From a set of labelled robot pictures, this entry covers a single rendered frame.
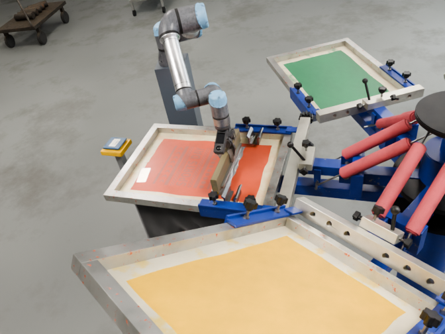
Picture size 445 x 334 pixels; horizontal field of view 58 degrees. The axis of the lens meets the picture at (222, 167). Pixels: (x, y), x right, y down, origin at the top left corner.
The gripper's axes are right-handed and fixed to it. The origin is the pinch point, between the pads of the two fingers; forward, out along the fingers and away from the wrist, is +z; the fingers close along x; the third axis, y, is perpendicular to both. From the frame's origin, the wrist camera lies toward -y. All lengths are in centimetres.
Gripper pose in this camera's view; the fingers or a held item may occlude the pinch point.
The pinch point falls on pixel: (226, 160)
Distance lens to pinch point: 191.9
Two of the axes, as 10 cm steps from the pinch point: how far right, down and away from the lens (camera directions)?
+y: 2.9, -6.5, 7.0
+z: 1.5, 7.5, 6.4
